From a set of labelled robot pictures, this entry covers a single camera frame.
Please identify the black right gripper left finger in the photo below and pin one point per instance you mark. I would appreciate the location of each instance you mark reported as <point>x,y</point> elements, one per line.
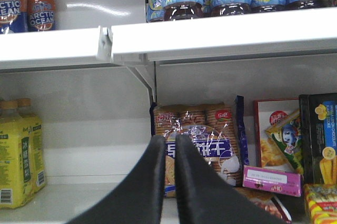
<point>139,197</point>

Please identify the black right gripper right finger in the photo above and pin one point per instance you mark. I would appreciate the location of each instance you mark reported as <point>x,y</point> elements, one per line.
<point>204,197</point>

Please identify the purple small snack box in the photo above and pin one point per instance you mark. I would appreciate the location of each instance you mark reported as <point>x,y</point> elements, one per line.
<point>270,180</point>

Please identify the red maroon cookie packet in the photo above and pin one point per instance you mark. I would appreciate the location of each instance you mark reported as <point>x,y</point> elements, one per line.
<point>267,201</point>

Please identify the large clear biscuit bag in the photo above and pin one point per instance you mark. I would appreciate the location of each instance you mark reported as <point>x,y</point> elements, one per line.
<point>210,127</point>

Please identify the red framed snack box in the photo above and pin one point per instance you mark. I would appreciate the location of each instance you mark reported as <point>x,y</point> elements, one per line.
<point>278,134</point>

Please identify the yellow pear drink bottle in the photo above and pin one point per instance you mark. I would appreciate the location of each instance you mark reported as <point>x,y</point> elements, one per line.
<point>16,176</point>
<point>34,124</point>

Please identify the yellow striped biscuit packet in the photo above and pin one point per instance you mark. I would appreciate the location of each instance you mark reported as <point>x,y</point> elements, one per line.
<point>320,203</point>

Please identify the white store shelving unit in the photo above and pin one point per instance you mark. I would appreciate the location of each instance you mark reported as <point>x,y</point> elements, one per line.
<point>92,82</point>

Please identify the black lemon cookie box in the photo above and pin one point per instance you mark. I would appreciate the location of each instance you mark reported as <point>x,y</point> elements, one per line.
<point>318,129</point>

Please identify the orange arctic ocean bottle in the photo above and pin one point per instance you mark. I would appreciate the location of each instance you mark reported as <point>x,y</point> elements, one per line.
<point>13,16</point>
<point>41,15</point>

